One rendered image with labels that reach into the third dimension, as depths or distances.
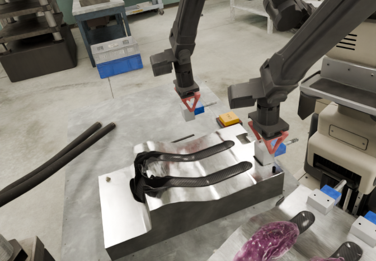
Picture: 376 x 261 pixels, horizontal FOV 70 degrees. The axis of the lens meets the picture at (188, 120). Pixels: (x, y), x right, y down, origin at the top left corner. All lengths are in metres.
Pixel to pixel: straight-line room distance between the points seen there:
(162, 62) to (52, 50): 3.71
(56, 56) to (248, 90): 4.01
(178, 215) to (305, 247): 0.29
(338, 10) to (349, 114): 0.61
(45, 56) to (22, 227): 2.84
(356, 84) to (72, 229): 0.91
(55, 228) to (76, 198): 1.11
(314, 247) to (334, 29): 0.45
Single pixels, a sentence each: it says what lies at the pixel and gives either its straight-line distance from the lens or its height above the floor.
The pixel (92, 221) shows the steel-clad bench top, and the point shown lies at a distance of 0.89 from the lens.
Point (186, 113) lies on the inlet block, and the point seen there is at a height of 0.94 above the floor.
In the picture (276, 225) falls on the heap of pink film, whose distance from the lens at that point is 0.67.
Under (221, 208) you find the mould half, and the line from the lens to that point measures 0.77.
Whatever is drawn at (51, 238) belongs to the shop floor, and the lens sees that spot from 2.04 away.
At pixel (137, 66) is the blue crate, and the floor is 0.05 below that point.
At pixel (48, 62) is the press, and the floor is 0.17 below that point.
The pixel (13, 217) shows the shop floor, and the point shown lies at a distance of 2.34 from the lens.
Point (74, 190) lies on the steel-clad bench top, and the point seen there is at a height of 0.80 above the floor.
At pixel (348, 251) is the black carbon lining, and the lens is 0.73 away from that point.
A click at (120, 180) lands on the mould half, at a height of 0.86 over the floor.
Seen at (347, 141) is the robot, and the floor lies 0.82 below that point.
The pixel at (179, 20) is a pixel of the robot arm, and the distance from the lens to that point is 0.75.
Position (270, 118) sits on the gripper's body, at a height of 1.05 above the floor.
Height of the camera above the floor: 1.45
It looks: 34 degrees down
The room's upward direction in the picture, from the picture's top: 9 degrees counter-clockwise
